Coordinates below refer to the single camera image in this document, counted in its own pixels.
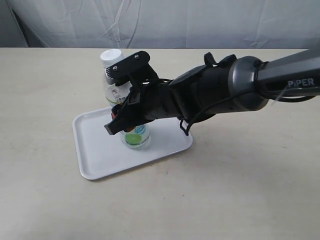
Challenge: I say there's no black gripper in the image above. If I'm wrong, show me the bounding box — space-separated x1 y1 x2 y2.
104 79 176 136

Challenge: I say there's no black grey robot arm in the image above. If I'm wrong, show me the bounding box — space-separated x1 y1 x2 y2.
105 49 320 135

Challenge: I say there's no black cable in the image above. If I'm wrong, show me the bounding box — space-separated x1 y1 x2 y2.
139 74 313 137

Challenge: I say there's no clear plastic drink bottle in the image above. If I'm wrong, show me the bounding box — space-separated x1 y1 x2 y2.
100 48 151 148

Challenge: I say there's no white rectangular tray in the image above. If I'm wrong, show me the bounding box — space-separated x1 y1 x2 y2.
72 107 193 180

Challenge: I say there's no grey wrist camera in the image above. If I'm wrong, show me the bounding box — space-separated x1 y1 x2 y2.
105 50 157 86

